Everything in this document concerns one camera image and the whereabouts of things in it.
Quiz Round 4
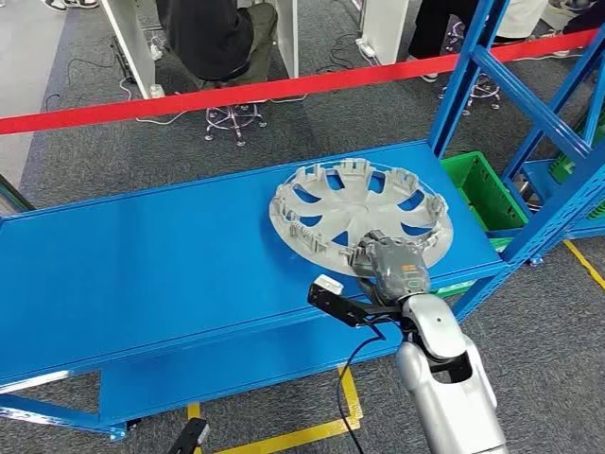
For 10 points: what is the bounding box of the chrome swivel stool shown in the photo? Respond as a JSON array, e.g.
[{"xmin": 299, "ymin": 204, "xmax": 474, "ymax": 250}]
[
  {"xmin": 438, "ymin": 22, "xmax": 502, "ymax": 117},
  {"xmin": 204, "ymin": 59, "xmax": 269, "ymax": 148}
]

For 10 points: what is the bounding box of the grey plastic wheel hubcap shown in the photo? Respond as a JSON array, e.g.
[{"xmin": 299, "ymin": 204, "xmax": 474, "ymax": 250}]
[{"xmin": 269, "ymin": 158, "xmax": 454, "ymax": 278}]

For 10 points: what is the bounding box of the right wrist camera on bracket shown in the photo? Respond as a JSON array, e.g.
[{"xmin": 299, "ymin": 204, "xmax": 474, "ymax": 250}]
[{"xmin": 308, "ymin": 274, "xmax": 402, "ymax": 328}]

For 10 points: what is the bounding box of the white desk leg panel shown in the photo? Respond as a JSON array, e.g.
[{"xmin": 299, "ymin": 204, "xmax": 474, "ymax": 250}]
[
  {"xmin": 100, "ymin": 0, "xmax": 165, "ymax": 100},
  {"xmin": 276, "ymin": 0, "xmax": 299, "ymax": 79},
  {"xmin": 361, "ymin": 0, "xmax": 411, "ymax": 66}
]

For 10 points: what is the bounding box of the red barrier belt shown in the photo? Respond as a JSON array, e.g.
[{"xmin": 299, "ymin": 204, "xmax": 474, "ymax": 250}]
[{"xmin": 0, "ymin": 27, "xmax": 598, "ymax": 136}]

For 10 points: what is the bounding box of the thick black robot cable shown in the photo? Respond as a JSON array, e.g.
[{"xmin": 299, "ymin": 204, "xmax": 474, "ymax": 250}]
[{"xmin": 336, "ymin": 323, "xmax": 388, "ymax": 454}]

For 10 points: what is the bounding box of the white floor cable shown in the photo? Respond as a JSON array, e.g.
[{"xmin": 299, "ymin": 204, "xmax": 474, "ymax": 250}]
[{"xmin": 118, "ymin": 75, "xmax": 190, "ymax": 127}]

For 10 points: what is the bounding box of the green plastic crate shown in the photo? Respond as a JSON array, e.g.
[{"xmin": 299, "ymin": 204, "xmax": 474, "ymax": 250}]
[
  {"xmin": 550, "ymin": 109, "xmax": 605, "ymax": 220},
  {"xmin": 429, "ymin": 151, "xmax": 530, "ymax": 300}
]

